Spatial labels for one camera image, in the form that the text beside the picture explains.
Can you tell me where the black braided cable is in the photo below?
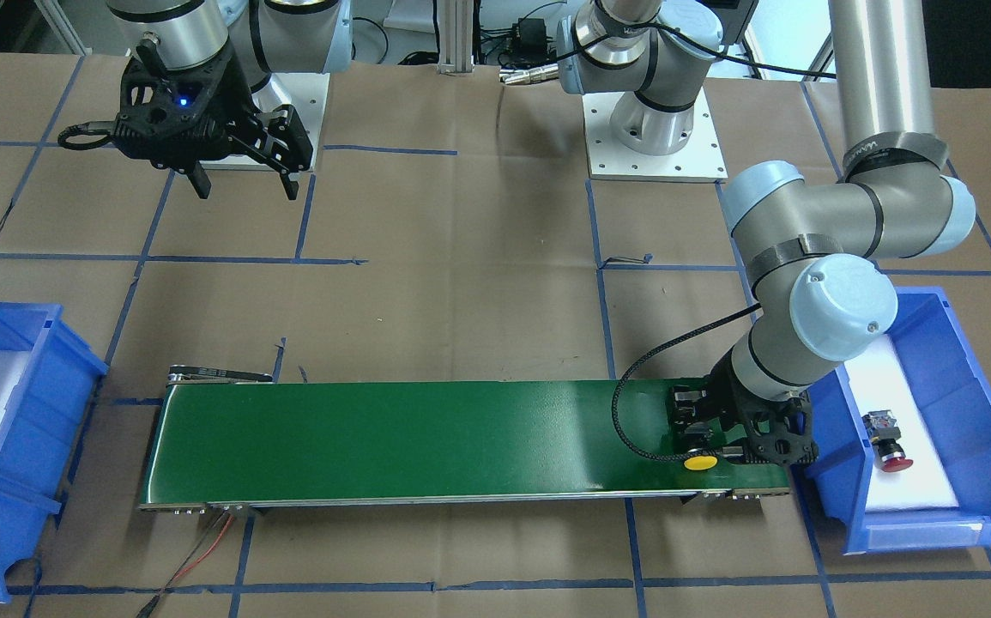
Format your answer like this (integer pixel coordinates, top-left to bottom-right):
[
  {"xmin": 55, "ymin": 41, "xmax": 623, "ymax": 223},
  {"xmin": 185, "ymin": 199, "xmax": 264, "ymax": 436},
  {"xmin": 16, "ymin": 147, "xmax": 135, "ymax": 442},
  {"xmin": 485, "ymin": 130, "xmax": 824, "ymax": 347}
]
[{"xmin": 613, "ymin": 304, "xmax": 762, "ymax": 460}]

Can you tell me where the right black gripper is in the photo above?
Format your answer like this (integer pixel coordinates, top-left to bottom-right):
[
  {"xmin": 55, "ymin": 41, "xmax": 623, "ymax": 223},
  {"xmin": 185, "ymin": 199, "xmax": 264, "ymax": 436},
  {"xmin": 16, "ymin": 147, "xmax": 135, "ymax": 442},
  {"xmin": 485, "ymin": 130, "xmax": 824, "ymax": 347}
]
[{"xmin": 112, "ymin": 43, "xmax": 300, "ymax": 201}]

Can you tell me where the yellow push button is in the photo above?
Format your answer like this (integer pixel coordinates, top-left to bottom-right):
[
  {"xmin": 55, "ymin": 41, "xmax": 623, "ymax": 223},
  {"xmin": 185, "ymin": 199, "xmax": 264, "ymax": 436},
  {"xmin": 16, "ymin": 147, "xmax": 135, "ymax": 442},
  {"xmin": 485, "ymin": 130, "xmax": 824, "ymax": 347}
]
[{"xmin": 682, "ymin": 453, "xmax": 719, "ymax": 472}]

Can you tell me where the red push button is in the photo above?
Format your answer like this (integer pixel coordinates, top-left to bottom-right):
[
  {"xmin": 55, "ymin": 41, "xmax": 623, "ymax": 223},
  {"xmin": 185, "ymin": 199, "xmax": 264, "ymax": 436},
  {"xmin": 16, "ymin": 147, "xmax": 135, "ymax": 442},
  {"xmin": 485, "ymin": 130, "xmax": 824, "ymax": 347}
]
[{"xmin": 862, "ymin": 409, "xmax": 914, "ymax": 474}]

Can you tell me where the blue destination bin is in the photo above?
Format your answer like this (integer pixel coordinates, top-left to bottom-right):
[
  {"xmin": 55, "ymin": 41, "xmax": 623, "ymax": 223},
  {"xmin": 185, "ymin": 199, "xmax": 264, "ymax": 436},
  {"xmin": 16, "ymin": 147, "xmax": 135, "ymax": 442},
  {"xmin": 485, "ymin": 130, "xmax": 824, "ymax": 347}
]
[{"xmin": 0, "ymin": 302, "xmax": 108, "ymax": 603}]

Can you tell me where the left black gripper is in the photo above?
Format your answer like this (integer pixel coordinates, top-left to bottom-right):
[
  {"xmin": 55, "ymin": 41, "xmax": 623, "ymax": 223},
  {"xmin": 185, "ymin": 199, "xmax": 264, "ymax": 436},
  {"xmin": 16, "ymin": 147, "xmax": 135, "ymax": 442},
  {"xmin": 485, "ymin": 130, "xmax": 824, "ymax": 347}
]
[{"xmin": 671, "ymin": 355, "xmax": 819, "ymax": 466}]

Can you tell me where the green conveyor belt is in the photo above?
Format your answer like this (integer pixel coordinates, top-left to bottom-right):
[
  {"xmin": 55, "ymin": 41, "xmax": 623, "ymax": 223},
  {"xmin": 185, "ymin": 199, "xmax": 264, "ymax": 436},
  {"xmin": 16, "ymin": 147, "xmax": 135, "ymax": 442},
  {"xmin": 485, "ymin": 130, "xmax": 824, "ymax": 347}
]
[{"xmin": 139, "ymin": 379, "xmax": 789, "ymax": 512}]

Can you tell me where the aluminium frame post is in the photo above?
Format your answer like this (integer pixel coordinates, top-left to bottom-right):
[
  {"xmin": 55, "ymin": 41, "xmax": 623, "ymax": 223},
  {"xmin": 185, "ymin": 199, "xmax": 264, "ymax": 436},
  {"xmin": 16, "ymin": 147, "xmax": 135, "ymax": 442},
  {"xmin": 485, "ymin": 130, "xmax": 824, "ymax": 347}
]
[{"xmin": 435, "ymin": 0, "xmax": 478, "ymax": 75}]

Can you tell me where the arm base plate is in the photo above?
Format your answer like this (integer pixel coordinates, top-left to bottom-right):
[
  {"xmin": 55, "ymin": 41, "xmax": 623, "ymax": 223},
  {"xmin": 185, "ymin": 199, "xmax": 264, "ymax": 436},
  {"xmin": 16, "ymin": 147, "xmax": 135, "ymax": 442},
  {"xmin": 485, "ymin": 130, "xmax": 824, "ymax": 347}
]
[
  {"xmin": 180, "ymin": 59, "xmax": 315, "ymax": 184},
  {"xmin": 582, "ymin": 90, "xmax": 729, "ymax": 183}
]

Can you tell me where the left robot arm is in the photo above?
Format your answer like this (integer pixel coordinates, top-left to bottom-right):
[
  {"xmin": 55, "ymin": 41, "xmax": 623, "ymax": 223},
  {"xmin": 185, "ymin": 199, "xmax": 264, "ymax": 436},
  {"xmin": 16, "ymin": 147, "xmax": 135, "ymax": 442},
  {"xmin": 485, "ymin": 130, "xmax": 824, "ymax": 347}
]
[{"xmin": 555, "ymin": 1, "xmax": 976, "ymax": 466}]

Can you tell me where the red black wire pair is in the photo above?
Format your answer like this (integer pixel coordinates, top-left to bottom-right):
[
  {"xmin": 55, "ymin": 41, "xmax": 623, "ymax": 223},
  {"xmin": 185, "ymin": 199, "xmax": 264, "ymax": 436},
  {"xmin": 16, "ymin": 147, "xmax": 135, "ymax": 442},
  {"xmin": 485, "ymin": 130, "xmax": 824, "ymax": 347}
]
[{"xmin": 136, "ymin": 513, "xmax": 234, "ymax": 618}]

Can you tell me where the blue bin with buttons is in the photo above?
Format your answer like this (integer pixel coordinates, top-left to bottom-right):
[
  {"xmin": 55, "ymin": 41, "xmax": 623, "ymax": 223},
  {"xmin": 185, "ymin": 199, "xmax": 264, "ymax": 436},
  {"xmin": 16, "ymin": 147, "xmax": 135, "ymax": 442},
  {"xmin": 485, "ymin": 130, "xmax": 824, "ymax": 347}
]
[{"xmin": 807, "ymin": 287, "xmax": 991, "ymax": 554}]

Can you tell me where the white foam pad source bin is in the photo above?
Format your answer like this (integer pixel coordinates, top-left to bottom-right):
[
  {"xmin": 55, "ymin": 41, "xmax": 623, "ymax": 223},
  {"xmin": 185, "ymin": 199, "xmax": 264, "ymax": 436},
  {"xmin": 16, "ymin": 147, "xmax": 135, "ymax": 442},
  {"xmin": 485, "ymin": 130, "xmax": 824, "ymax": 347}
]
[{"xmin": 843, "ymin": 334, "xmax": 958, "ymax": 512}]

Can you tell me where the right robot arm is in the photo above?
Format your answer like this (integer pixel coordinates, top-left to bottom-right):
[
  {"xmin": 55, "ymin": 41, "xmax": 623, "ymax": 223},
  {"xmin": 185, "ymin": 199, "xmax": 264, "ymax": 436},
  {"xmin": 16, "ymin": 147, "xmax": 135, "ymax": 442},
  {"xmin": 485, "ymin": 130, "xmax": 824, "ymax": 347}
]
[{"xmin": 106, "ymin": 1, "xmax": 353, "ymax": 199}]

